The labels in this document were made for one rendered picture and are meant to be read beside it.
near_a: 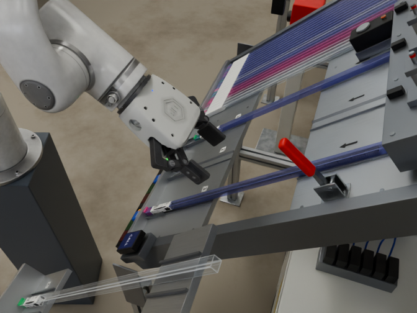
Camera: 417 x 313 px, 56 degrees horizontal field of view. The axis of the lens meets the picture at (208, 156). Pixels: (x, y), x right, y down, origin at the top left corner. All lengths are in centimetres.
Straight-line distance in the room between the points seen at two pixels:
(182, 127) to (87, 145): 150
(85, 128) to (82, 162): 24
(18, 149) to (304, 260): 71
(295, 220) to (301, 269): 40
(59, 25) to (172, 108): 19
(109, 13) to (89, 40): 255
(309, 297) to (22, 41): 70
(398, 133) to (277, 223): 19
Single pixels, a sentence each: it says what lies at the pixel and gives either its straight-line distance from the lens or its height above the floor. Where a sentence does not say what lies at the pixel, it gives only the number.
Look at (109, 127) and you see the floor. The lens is 213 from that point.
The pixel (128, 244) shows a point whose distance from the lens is 73.
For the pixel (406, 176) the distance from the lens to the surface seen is 51.
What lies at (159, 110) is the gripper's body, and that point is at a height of 105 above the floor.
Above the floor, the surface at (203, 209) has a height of 84.
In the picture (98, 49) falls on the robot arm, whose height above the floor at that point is 113.
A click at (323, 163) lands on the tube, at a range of 58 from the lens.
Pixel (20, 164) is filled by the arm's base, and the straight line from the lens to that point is 105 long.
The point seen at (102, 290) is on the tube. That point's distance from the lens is 54.
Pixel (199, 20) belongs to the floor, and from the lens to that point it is 296.
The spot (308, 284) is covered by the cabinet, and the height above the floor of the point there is 62.
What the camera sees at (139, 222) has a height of 73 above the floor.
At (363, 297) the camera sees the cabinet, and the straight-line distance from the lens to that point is 93.
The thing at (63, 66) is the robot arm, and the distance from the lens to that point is 52.
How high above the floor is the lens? 143
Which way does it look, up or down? 48 degrees down
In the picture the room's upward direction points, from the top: straight up
